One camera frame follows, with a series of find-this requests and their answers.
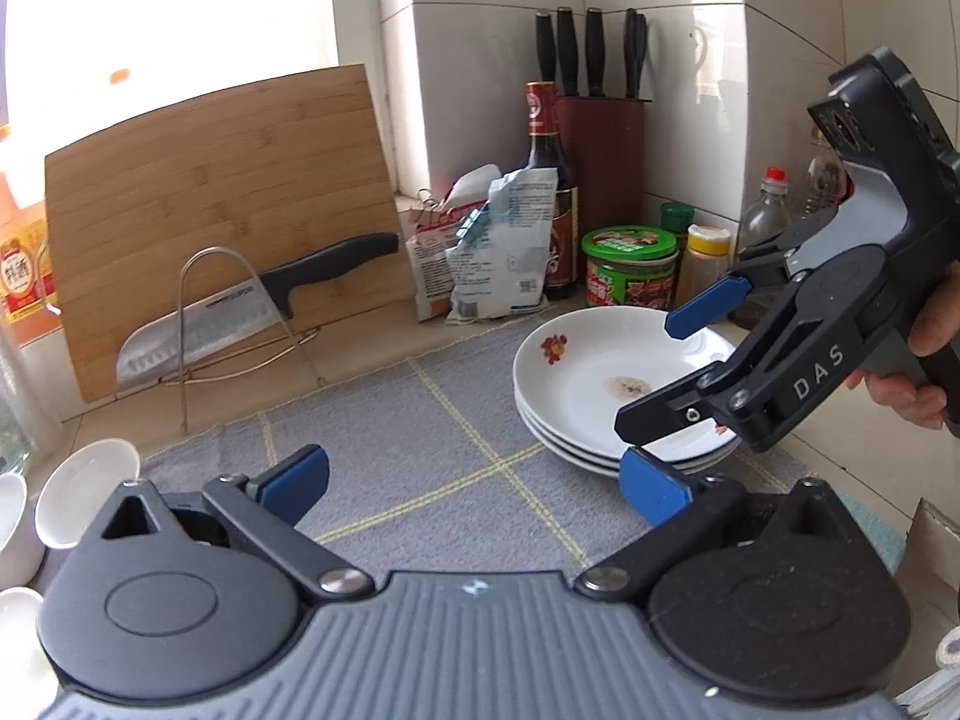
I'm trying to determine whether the orange cooking wine jug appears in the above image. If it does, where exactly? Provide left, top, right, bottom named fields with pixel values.
left=0, top=127, right=70, bottom=350

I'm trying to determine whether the white floral bowl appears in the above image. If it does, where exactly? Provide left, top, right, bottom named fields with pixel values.
left=0, top=587, right=59, bottom=720

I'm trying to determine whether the white blue salt bag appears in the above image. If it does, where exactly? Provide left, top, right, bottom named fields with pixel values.
left=446, top=167, right=558, bottom=323

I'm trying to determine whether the green mushroom sauce jar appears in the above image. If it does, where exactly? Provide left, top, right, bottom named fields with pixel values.
left=581, top=226, right=679, bottom=310

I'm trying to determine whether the large white fruit plate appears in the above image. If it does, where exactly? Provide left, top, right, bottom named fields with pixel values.
left=515, top=403, right=740, bottom=473

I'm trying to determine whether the metal wire board rack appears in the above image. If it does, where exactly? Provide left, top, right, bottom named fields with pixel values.
left=174, top=245, right=324, bottom=436

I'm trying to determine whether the stained white fruit plate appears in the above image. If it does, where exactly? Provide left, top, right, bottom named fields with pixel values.
left=512, top=305, right=734, bottom=478

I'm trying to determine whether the tall plastic wrap roll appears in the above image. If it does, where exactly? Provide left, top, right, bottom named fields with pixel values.
left=0, top=322, right=64, bottom=473

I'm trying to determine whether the green lid small jar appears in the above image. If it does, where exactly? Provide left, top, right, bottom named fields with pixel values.
left=659, top=202, right=695, bottom=236

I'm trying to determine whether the person right hand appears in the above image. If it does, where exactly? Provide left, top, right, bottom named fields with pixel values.
left=844, top=260, right=960, bottom=433

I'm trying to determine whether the bamboo cutting board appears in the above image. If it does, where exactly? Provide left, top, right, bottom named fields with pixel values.
left=44, top=64, right=400, bottom=403

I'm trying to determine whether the yellow lid spice jar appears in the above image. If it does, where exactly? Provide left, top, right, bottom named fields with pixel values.
left=675, top=224, right=732, bottom=307

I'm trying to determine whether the red white food bag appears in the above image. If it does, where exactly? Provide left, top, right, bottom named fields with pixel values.
left=400, top=193, right=483, bottom=322

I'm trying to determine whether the grey teal checked mat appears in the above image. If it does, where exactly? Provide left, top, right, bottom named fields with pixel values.
left=29, top=305, right=910, bottom=587

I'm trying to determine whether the clear glass oil bottle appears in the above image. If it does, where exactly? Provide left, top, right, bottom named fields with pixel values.
left=737, top=166, right=791, bottom=254

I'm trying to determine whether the dark vinegar bottle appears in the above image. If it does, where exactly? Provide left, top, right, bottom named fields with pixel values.
left=520, top=79, right=581, bottom=301

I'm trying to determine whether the black handled cleaver knife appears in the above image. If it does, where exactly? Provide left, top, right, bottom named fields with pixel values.
left=116, top=232, right=398, bottom=390

